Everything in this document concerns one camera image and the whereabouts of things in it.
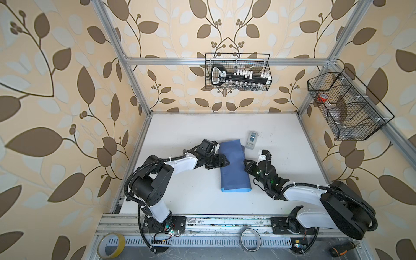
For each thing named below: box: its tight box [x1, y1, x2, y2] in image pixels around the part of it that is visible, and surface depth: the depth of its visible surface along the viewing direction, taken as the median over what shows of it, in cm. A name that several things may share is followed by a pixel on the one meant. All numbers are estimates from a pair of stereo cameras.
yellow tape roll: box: [96, 232, 126, 260], surface depth 69 cm
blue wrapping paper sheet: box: [219, 139, 252, 193], surface depth 86 cm
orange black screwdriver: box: [328, 241, 356, 258], surface depth 69 cm
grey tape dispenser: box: [245, 130, 258, 151], surface depth 104 cm
